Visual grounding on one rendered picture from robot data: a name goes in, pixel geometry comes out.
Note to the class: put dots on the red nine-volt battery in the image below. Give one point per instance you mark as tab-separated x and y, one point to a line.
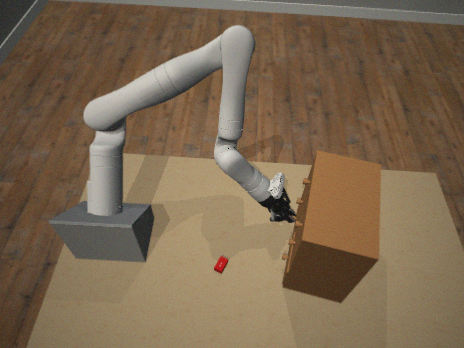
221	264

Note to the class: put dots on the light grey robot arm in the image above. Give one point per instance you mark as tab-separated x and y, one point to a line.
107	115

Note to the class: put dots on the brown wooden chest of drawers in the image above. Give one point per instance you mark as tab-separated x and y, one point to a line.
340	241

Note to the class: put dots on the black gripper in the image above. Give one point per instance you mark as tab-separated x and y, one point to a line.
275	207

